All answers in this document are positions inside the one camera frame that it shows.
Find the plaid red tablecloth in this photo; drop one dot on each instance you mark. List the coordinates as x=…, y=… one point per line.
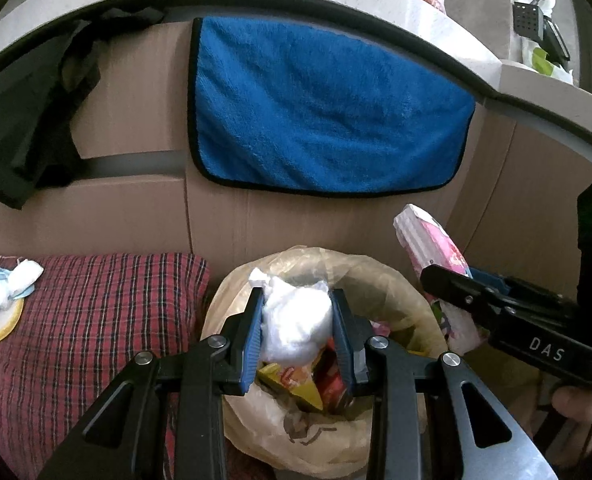
x=87, y=317

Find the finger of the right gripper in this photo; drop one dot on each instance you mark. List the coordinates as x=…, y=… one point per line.
x=487, y=304

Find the person right hand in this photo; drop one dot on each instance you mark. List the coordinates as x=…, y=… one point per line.
x=574, y=404

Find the black utensil rack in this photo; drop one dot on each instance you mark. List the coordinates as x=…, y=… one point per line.
x=533, y=21

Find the yellow snack bag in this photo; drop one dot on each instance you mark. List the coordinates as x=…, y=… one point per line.
x=316, y=387

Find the blue towel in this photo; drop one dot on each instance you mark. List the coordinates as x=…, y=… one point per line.
x=288, y=107

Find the black cloth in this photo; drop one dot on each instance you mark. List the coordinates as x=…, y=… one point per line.
x=39, y=94

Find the white tissue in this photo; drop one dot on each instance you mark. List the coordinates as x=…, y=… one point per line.
x=296, y=321

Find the white and blue tissue wad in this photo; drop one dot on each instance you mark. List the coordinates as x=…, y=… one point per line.
x=17, y=283

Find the pink tissue pack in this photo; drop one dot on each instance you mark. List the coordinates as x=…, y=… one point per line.
x=440, y=268

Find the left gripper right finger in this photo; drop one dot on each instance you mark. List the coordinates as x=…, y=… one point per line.
x=432, y=418

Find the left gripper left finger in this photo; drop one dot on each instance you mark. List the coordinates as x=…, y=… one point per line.
x=123, y=433

